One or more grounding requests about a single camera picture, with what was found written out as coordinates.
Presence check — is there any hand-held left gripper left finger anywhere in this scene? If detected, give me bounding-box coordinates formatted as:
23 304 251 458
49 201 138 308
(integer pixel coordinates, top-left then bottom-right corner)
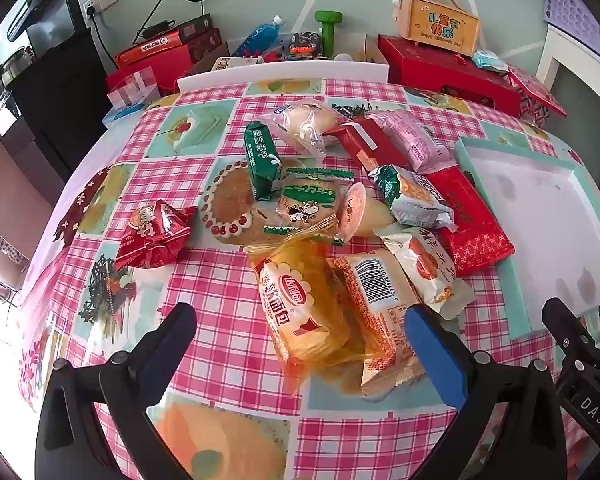
35 302 198 480

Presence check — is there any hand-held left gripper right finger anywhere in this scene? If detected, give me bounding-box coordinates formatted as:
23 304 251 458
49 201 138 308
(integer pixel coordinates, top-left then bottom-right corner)
405 304 568 480

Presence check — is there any orange barcode snack packet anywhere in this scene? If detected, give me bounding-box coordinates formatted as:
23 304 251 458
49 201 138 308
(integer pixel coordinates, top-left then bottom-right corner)
327 250 426 398

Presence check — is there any white and orange snack packet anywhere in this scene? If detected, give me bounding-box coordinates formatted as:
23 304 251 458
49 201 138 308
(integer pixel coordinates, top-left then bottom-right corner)
375 227 477 321

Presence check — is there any red crinkled snack bag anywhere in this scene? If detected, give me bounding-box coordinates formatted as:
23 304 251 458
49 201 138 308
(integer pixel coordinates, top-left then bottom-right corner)
114 200 199 271

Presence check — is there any yellow bread bag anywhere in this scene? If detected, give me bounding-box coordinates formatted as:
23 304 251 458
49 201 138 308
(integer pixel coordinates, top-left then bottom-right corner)
245 237 376 398

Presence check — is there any teal shallow tray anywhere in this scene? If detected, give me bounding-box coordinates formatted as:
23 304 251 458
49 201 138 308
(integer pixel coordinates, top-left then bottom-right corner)
452 136 600 338

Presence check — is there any red patterned packet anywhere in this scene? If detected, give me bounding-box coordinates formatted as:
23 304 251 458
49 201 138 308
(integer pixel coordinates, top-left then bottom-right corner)
422 166 516 277

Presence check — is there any green and white snack packet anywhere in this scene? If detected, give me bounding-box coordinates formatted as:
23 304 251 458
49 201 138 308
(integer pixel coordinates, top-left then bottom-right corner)
369 164 455 231

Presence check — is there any clear jelly cup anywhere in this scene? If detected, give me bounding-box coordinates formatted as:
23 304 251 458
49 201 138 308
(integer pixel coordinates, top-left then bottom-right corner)
336 181 396 241

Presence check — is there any cow print cookie packet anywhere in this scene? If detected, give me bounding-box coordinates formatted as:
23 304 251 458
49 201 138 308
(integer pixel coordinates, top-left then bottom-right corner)
262 166 356 246

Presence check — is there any green biscuit packet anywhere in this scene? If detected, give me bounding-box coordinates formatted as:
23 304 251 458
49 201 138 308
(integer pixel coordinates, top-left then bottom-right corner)
243 121 283 203

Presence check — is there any red wafer packet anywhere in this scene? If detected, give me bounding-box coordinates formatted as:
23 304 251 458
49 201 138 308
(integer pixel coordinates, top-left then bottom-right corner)
325 119 416 176

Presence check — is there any pink snack packet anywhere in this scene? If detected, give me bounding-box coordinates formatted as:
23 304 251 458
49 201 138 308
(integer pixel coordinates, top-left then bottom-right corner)
367 109 456 173

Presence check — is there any clear bun packet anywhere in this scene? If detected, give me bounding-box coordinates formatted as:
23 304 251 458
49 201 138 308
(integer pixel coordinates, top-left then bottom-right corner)
256 100 351 158

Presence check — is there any pink checked tablecloth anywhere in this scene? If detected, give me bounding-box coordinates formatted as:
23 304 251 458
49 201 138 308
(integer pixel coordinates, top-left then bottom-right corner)
17 77 600 480

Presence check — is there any blue packet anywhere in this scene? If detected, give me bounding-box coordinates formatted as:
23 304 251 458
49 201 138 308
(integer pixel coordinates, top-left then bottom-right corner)
102 102 146 128

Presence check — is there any red patterned box lid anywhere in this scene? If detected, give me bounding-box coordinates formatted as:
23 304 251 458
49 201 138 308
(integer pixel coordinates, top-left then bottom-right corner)
505 65 568 128

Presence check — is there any clear plastic box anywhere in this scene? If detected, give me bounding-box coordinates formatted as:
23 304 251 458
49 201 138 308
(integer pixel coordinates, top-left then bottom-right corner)
106 67 161 111

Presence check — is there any large red box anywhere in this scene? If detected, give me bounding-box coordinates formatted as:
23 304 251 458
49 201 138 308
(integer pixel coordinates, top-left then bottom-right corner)
105 52 196 96

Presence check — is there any black cabinet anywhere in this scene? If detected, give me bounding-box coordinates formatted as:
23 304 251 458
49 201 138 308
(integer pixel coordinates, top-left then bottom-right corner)
7 27 111 171

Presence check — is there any white table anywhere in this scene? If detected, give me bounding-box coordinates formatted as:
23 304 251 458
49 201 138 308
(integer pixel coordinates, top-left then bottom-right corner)
535 22 600 101

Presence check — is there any cardboard box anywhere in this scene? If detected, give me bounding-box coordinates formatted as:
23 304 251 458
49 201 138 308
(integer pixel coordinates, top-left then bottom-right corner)
335 35 388 66
185 42 231 78

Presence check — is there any teal face mask packet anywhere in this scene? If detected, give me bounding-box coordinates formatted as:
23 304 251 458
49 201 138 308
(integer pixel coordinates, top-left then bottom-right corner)
472 49 510 73

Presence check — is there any white printed box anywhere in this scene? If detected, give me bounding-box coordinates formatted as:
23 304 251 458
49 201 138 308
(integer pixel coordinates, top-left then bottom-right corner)
211 55 258 73

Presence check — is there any red gift box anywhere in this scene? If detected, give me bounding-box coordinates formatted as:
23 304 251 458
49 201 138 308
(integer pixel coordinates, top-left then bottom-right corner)
377 35 523 118

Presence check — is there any dark brown box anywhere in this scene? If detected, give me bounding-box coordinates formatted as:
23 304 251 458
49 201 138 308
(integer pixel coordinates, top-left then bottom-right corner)
187 27 223 61

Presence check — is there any black charger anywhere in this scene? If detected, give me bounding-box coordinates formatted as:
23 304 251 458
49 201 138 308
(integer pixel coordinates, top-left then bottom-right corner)
132 19 178 43

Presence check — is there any blue liquid bottle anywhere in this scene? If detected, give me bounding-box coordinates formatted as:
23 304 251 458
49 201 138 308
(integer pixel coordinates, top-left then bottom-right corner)
230 15 286 58

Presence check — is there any black flat box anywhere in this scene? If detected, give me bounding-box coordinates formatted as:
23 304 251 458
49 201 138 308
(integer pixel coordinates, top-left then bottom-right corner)
177 14 213 41

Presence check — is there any colourful toy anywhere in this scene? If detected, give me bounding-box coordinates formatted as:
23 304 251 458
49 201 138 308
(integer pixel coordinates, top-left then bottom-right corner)
285 32 323 61

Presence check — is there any metal kettle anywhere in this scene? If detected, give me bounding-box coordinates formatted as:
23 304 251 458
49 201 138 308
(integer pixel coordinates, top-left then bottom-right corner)
0 47 33 91

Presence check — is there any green dumbbell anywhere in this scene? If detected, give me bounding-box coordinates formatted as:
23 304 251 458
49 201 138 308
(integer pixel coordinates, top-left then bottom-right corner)
314 10 342 58

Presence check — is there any black monitor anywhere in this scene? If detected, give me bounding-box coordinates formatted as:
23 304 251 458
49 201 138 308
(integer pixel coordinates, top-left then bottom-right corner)
5 0 78 56

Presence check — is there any yellow box with handle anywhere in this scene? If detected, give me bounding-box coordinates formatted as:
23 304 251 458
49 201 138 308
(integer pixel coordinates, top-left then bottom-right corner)
392 0 481 58

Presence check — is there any white wall socket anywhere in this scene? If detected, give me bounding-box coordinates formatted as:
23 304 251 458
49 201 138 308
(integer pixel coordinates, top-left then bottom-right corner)
82 0 118 18

